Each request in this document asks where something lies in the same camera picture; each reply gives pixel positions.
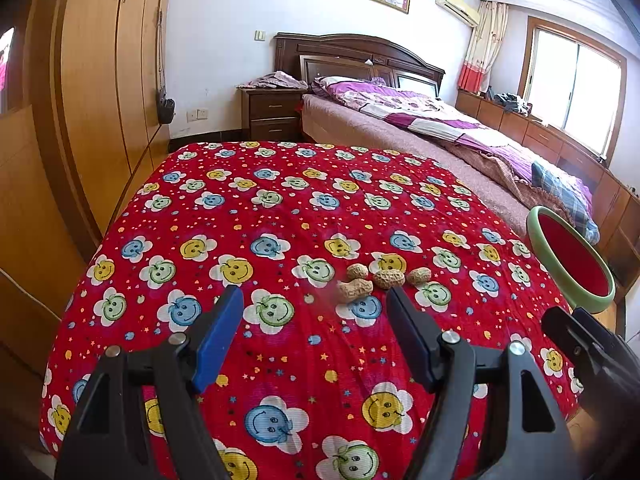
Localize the red printed tablecloth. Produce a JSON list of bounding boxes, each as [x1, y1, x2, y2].
[[39, 141, 586, 480]]

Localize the wooden wardrobe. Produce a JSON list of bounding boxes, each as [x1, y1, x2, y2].
[[25, 0, 176, 246]]

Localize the purple white pillow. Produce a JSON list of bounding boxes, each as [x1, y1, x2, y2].
[[311, 76, 373, 101]]

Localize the dark wooden headboard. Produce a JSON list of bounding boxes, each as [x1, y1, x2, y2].
[[274, 32, 446, 98]]

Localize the light wooden side cabinet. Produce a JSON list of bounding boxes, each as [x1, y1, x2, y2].
[[0, 25, 88, 376]]

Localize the bed with brown cover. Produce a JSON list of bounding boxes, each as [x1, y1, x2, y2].
[[300, 92, 601, 251]]

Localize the dark clothes pile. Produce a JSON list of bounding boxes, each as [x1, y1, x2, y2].
[[492, 92, 532, 115]]

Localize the blue plaid cloth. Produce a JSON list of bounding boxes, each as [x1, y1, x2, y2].
[[531, 161, 601, 245]]

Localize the white cable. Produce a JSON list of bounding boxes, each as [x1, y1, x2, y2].
[[0, 269, 63, 322]]

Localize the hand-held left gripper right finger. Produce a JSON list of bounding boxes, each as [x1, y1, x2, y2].
[[387, 286, 583, 480]]

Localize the dark wooden nightstand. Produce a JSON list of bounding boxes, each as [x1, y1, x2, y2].
[[241, 87, 307, 142]]

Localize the wall air conditioner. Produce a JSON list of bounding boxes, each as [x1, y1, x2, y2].
[[435, 0, 480, 26]]

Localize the pink clothes pile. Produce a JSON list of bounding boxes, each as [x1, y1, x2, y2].
[[237, 71, 308, 91]]

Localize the red and cream curtain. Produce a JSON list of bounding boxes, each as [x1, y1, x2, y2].
[[457, 1, 509, 93]]

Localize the low wooden cabinets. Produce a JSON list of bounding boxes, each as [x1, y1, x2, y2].
[[455, 89, 640, 306]]

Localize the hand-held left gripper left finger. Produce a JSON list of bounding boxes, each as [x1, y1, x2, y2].
[[54, 285, 245, 480]]

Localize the wooden framed window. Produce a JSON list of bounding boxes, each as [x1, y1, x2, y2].
[[517, 16, 628, 161]]

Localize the black hanging bag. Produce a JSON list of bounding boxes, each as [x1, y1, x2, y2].
[[156, 10, 176, 123]]

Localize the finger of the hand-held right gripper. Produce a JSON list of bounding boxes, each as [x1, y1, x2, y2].
[[572, 307, 626, 356], [542, 307, 601, 376]]

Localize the red bucket with green rim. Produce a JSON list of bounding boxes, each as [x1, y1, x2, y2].
[[526, 205, 616, 313]]

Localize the purple patchwork quilt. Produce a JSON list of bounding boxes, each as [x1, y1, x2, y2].
[[325, 82, 596, 206]]

